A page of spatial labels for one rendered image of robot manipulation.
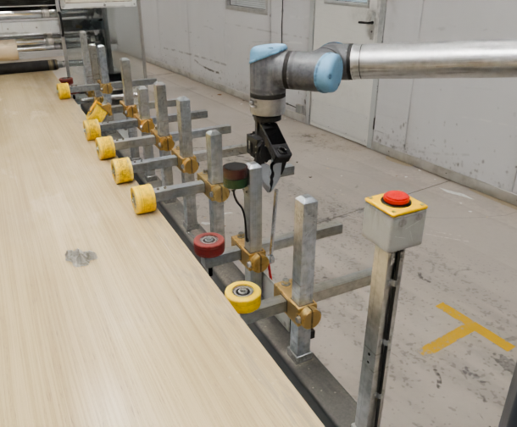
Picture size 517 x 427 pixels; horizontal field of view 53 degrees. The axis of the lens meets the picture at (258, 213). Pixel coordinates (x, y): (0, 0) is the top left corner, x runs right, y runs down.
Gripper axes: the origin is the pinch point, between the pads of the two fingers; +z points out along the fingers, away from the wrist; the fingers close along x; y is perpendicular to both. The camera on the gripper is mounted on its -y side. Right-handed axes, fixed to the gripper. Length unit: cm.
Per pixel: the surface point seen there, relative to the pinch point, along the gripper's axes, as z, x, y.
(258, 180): -6.7, 7.4, -7.3
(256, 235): 8.9, 7.9, -7.4
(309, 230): -4.6, 7.9, -32.3
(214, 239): 10.3, 17.5, -1.7
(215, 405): 10, 39, -54
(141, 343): 10, 45, -33
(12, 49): -4, 47, 249
